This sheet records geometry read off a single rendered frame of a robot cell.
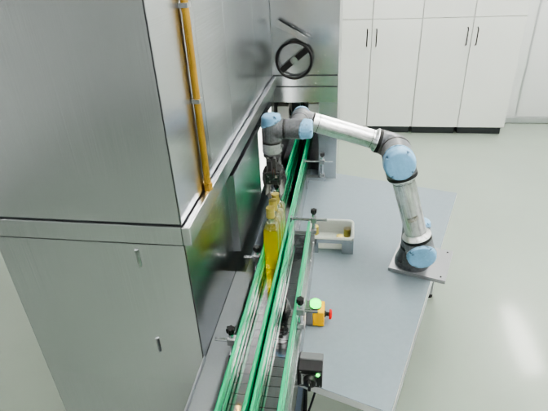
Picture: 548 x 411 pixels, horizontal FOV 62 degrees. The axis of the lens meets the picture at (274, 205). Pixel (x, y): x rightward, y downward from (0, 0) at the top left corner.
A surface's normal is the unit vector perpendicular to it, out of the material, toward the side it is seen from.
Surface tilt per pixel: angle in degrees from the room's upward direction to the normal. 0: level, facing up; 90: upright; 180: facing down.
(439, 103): 90
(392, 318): 0
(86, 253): 90
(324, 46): 90
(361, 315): 0
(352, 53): 90
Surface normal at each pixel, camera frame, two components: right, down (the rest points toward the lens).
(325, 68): -0.15, 0.50
